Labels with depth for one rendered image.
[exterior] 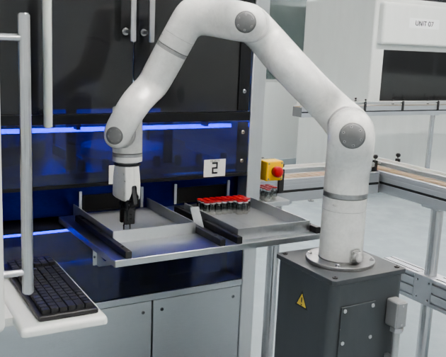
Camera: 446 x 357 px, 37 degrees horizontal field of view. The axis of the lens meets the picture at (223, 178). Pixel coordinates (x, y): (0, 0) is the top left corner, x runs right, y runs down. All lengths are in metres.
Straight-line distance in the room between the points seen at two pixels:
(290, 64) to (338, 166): 0.29
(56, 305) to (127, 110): 0.54
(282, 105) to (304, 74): 6.35
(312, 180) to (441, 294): 0.68
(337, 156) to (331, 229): 0.21
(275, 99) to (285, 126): 0.37
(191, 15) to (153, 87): 0.21
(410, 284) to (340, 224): 1.17
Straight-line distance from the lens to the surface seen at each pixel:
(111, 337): 2.30
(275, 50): 1.81
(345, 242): 1.83
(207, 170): 2.28
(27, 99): 1.45
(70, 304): 1.62
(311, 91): 1.78
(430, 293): 2.86
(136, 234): 1.92
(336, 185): 1.80
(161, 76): 1.83
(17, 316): 1.64
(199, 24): 1.81
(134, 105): 1.79
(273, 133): 8.09
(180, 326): 2.41
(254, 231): 1.98
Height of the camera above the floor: 1.44
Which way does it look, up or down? 11 degrees down
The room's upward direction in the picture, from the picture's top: 3 degrees clockwise
